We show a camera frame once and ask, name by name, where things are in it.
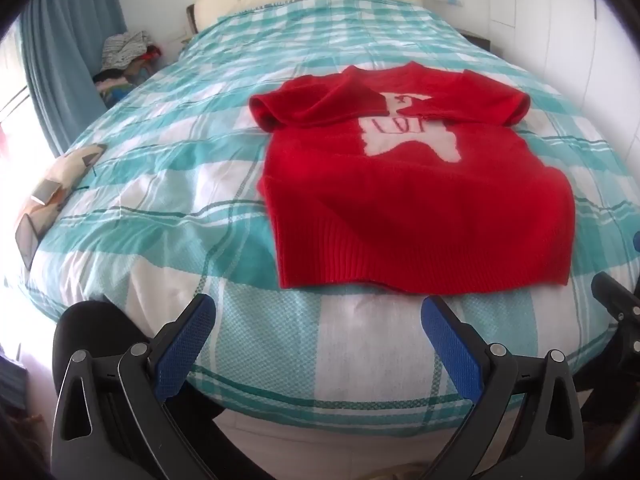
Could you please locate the red knit sweater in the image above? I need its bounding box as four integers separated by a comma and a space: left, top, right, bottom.
248, 62, 576, 295

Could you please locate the pile of clothes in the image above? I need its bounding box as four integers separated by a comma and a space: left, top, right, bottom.
92, 30, 163, 110

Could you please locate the teal plaid bedspread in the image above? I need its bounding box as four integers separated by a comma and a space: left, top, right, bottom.
21, 0, 639, 437

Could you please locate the small silver device on pillow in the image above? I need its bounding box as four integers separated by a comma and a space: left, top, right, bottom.
30, 179, 62, 206

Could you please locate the patterned beige pillow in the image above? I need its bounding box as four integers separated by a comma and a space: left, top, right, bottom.
21, 144, 106, 240

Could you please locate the white wardrobe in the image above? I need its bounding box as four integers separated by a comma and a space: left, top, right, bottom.
487, 0, 640, 126

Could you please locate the dark wooden nightstand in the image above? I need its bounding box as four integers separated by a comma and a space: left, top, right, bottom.
459, 30, 491, 52

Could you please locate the blue curtain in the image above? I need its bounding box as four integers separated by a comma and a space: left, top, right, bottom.
18, 0, 126, 156

